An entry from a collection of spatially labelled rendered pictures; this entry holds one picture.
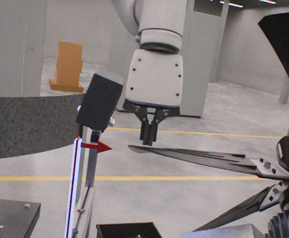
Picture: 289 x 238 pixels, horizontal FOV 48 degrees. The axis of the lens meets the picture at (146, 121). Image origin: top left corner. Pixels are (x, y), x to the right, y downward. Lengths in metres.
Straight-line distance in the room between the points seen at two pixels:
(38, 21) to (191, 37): 3.53
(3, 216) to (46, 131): 1.58
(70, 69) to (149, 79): 7.99
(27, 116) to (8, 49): 4.21
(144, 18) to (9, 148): 1.77
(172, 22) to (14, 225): 0.54
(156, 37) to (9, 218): 0.52
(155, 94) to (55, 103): 1.82
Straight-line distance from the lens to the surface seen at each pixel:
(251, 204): 0.75
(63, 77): 8.57
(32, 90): 4.74
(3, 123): 2.19
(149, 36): 0.59
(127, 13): 0.69
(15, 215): 0.83
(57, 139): 2.46
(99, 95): 1.14
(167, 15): 0.60
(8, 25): 6.39
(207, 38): 7.30
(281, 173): 0.63
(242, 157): 0.65
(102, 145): 0.58
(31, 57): 4.68
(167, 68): 0.59
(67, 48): 8.50
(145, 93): 0.57
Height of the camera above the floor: 1.36
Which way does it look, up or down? 12 degrees down
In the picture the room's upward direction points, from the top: 9 degrees clockwise
